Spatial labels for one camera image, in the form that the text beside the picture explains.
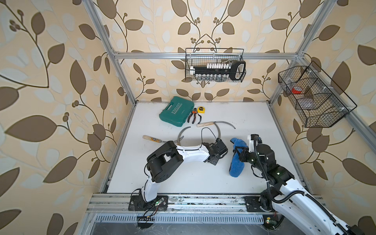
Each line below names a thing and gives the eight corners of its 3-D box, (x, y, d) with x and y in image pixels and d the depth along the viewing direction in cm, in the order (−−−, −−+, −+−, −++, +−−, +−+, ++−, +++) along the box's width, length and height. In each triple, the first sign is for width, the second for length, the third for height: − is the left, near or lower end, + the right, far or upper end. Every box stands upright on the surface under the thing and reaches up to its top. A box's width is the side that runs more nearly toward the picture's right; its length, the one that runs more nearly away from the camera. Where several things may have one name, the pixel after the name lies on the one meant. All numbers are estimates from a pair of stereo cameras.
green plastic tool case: (158, 119, 112) (157, 115, 108) (175, 98, 126) (174, 94, 122) (181, 128, 106) (181, 124, 102) (196, 105, 121) (196, 101, 117)
